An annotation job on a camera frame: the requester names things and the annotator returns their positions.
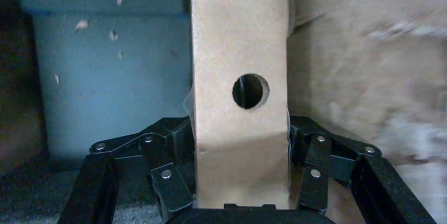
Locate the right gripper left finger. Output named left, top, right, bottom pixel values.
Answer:
left=57, top=115, right=196, bottom=224

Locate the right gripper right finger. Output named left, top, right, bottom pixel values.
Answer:
left=288, top=115, right=437, bottom=224

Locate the small cardboard box with hole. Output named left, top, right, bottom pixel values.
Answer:
left=190, top=0, right=290, bottom=211

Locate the large brown cardboard carton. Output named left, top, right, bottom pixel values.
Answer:
left=0, top=0, right=447, bottom=224

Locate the smooth dark foam block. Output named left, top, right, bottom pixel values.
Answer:
left=17, top=0, right=193, bottom=162

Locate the textured dark foam strip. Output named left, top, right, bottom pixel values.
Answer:
left=0, top=159, right=196, bottom=224

